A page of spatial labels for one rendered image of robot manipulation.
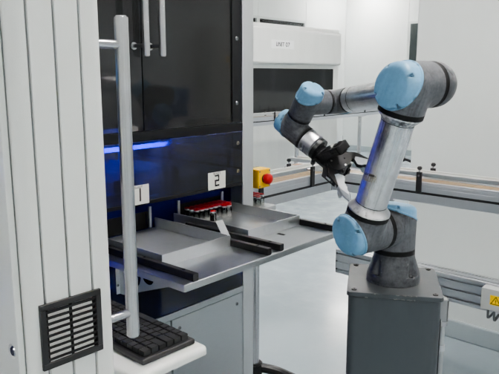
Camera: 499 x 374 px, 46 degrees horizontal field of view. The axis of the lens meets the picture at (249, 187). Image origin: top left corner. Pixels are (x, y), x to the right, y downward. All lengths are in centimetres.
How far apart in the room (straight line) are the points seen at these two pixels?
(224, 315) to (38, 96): 140
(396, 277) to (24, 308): 104
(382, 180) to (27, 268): 90
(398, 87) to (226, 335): 120
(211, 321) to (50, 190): 126
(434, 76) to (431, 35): 176
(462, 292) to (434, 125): 97
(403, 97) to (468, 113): 174
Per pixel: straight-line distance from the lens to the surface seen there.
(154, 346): 128
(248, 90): 214
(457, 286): 267
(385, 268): 173
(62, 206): 103
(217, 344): 223
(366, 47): 1100
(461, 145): 318
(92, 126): 104
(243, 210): 215
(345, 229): 160
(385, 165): 153
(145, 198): 184
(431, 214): 330
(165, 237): 186
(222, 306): 219
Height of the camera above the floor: 138
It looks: 11 degrees down
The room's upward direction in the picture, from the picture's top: straight up
